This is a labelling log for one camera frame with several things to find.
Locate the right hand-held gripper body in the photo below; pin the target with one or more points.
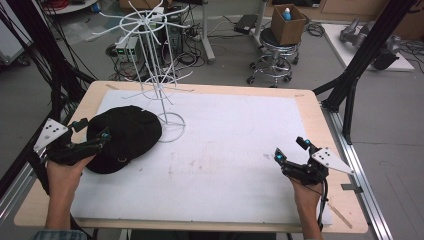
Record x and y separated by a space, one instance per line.
330 160

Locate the black computer tower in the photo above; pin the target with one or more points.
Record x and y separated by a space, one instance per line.
174 31

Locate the white cabinet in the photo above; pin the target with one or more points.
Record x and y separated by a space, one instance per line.
9 43

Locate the black metal frame post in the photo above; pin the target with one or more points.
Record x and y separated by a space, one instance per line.
43 43
366 50

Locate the blue bottle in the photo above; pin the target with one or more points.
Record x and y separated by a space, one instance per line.
286 14

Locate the aluminium rail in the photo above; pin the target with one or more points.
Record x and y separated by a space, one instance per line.
13 196
363 196

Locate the white round table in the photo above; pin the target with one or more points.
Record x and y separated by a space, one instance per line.
68 6

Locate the thin wooden stick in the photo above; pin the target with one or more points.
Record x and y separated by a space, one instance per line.
340 215

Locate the black chrome rolling stool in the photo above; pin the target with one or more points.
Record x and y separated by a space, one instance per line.
275 60

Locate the white floor board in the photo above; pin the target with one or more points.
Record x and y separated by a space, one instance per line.
343 50

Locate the person's right hand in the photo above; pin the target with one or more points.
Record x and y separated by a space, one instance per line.
305 196

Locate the grey table leg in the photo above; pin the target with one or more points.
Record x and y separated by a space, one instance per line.
206 33
259 23

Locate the black flat box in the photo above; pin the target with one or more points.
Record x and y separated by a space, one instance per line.
245 23

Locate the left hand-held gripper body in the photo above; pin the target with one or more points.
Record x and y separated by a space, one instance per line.
50 132

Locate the brown cardboard box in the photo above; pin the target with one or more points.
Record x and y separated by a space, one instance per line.
288 28

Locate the bench power supply unit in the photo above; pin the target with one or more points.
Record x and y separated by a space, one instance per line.
127 49

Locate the white foam mat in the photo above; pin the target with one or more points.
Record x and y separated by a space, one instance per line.
216 160

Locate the person's light blue sleeve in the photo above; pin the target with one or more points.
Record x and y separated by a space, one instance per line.
60 235

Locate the person's left hand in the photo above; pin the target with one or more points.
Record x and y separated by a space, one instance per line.
65 178

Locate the black cap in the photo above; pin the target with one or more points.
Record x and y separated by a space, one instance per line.
128 136

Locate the grey tape strip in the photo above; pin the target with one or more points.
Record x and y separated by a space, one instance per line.
351 187

